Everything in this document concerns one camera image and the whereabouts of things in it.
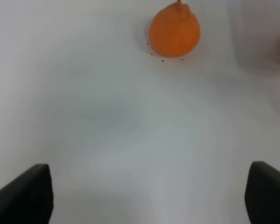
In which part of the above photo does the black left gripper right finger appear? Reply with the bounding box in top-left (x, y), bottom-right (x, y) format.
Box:
top-left (245, 161), bottom-right (280, 224)

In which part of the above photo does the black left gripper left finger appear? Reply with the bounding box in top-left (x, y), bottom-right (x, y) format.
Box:
top-left (0, 164), bottom-right (54, 224)

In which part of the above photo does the orange fruit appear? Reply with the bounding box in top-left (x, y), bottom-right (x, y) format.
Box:
top-left (148, 0), bottom-right (201, 57)

